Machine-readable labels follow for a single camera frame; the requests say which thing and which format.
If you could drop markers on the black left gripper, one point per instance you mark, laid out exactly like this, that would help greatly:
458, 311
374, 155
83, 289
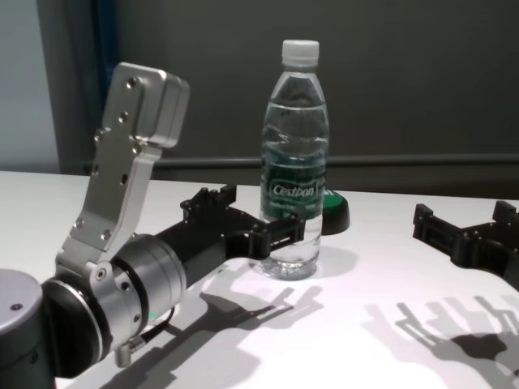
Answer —
207, 235

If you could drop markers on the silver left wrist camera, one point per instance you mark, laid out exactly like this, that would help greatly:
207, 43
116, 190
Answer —
134, 121

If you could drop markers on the grey horizontal rail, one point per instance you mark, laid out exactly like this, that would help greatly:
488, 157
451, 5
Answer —
202, 163

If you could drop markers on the green YES push button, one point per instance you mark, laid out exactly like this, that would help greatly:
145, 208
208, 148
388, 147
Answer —
337, 219

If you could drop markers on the blue vertical post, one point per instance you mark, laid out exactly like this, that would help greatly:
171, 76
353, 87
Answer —
109, 40

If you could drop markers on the clear green-label water bottle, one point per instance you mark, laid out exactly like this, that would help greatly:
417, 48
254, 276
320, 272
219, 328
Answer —
294, 162

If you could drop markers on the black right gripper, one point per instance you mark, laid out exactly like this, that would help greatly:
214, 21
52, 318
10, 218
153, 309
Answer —
494, 251

